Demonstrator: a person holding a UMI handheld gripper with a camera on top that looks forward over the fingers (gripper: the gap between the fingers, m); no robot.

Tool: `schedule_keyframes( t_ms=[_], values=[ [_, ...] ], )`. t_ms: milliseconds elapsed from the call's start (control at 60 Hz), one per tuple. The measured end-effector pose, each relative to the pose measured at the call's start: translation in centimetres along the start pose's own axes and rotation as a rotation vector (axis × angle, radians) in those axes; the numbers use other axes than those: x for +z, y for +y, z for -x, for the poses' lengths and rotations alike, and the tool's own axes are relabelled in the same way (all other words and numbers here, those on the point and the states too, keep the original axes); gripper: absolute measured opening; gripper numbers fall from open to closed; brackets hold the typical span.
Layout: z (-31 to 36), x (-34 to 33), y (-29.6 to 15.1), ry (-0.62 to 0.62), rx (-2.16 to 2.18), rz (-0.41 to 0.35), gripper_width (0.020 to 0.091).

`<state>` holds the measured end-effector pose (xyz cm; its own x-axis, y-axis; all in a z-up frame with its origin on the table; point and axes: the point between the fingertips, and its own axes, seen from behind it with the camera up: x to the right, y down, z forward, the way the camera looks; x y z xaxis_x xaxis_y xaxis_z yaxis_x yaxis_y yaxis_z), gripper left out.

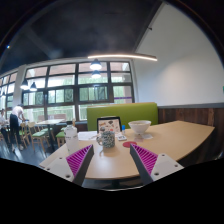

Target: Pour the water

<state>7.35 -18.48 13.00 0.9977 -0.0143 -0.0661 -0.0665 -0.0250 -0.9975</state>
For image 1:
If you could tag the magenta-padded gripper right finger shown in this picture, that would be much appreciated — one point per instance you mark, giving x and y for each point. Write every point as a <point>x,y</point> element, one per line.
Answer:
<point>146,160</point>

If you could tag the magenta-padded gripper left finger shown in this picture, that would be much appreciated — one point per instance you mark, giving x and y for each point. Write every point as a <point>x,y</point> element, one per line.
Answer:
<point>77,160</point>

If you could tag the clear plastic water bottle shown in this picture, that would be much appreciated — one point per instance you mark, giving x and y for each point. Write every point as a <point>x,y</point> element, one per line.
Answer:
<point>71,138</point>

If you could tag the flat round red coaster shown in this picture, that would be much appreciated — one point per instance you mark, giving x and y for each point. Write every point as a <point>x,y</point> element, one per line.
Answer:
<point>129,144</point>

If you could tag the crumpled clear plastic wrapper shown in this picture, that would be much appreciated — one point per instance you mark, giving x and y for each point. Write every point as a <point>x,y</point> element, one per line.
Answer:
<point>146,136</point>

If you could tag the white ceramic bowl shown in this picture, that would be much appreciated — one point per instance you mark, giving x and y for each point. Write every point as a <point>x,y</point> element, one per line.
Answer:
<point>139,126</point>

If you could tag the green speckled white mug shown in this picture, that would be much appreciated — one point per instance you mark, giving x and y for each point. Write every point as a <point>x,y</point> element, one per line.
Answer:
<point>108,139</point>

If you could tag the small blue-capped bottle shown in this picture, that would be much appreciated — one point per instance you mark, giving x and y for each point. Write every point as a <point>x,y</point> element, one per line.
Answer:
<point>123,129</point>

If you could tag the group of green-seated wooden chairs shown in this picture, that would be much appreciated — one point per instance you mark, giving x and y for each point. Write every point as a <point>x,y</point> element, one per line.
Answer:
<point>39,134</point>

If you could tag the light wooden dining table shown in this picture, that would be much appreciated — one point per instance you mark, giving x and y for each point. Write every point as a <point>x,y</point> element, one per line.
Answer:
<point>49,122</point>

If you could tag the black-framed stickered tablet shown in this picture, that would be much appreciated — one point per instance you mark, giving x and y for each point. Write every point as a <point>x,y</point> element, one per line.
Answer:
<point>109,125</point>

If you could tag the green upholstered bench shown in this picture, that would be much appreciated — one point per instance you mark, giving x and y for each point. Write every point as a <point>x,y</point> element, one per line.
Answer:
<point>133,111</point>

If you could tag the large black-framed window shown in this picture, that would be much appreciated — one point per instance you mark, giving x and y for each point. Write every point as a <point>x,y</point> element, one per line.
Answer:
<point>61,96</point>

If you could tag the person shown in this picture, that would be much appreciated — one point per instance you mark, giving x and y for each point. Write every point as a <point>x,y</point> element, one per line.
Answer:
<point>15,125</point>
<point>3,121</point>

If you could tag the group of pendant lamps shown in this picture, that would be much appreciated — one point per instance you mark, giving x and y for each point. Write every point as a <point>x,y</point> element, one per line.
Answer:
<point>95,65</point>

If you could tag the curved linear ceiling light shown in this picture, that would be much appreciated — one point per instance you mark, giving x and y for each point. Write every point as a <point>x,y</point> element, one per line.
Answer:
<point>123,56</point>

